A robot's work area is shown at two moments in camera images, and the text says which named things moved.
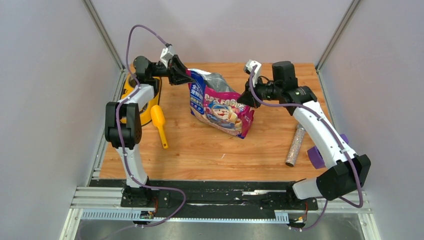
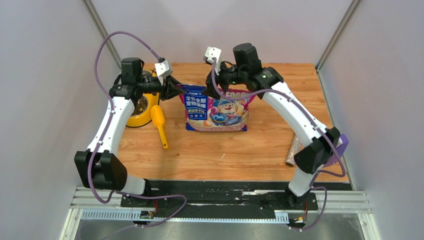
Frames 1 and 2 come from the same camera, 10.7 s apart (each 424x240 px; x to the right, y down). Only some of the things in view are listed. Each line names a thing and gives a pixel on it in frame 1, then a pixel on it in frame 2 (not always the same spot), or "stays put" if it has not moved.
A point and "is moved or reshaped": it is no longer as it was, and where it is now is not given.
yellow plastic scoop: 158,118 stays put
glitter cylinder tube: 295,146 stays put
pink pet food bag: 213,101 is moved or reshaped
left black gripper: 177,73 to 171,87
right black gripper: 247,97 to 219,77
